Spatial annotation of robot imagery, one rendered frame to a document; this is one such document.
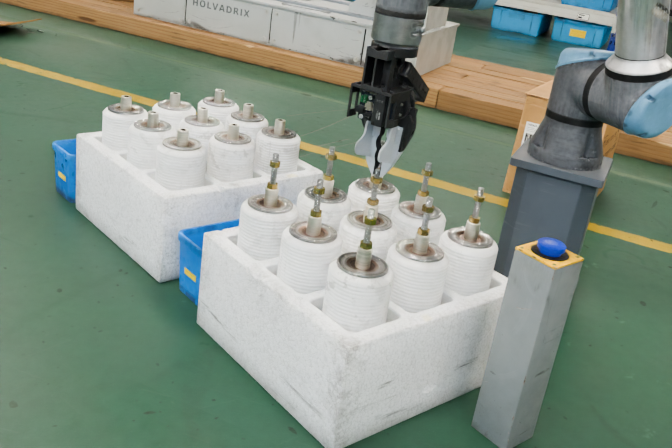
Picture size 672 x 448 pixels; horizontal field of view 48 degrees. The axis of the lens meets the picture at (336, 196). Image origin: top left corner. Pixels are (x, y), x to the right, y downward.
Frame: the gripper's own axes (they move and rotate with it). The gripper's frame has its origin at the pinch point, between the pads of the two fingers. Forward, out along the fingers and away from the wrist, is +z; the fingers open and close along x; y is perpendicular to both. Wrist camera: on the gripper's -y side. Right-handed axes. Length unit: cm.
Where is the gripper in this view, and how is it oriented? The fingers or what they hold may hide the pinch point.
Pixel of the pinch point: (380, 166)
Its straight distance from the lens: 122.1
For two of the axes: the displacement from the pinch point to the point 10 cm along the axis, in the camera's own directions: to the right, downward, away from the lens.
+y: -5.5, 2.3, -8.0
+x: 8.2, 3.1, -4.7
